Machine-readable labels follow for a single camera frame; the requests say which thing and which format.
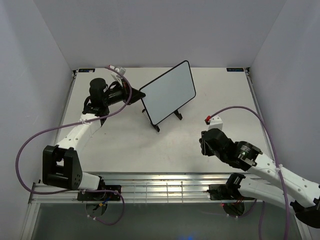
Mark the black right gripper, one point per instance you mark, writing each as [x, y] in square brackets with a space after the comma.
[205, 150]

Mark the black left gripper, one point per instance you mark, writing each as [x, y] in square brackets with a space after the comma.
[136, 95]

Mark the white black-framed whiteboard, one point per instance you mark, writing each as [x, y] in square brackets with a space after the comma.
[167, 93]

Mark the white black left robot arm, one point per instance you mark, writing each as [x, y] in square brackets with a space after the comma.
[61, 166]

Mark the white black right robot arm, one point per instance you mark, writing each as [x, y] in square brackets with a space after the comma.
[284, 188]

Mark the blue left corner label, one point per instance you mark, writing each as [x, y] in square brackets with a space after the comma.
[86, 70]

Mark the blue corner label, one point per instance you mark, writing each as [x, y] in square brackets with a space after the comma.
[86, 70]
[234, 69]

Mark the blue right corner label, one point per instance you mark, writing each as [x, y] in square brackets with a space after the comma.
[234, 69]

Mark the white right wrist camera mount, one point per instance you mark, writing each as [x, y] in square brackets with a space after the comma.
[214, 122]

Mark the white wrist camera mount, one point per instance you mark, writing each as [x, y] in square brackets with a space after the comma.
[115, 75]
[214, 122]

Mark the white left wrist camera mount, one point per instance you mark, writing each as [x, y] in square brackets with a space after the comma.
[115, 75]

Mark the wire whiteboard easel stand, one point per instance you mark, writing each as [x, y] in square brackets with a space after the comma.
[156, 127]

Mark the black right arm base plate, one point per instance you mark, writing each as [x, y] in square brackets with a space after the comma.
[224, 192]

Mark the aluminium table frame rail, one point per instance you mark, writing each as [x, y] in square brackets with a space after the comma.
[144, 188]

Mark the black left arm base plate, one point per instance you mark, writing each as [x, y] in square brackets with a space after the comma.
[101, 196]

